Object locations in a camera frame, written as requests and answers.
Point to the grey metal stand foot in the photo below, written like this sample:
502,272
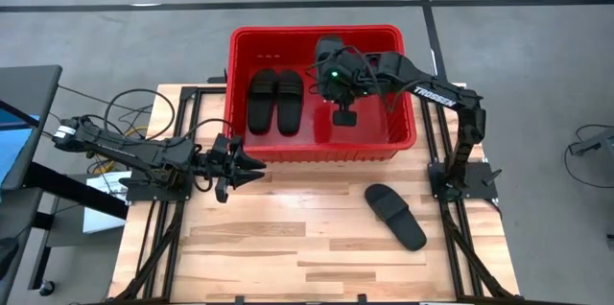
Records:
597,142

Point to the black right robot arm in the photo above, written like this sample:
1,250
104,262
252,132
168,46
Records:
472,123

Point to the black rubber slide sandal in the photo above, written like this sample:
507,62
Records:
328,45
289,108
261,108
395,218

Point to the red plastic bin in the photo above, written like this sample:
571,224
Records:
288,51

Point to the white paper sheet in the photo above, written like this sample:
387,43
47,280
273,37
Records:
101,218

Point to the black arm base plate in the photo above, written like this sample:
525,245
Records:
144,192
479,182

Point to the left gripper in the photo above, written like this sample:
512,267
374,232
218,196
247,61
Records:
211,163

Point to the blue panel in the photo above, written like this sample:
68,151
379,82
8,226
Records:
12,151

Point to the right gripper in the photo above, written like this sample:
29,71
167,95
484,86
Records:
343,79

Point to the black caster wheel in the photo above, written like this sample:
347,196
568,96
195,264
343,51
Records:
46,288

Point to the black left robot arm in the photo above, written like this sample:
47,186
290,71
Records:
125,149

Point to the dark grey desk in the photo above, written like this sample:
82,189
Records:
29,89

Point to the black aluminium table frame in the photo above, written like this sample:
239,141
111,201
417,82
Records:
189,91

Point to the black desk support beam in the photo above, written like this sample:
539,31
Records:
72,190

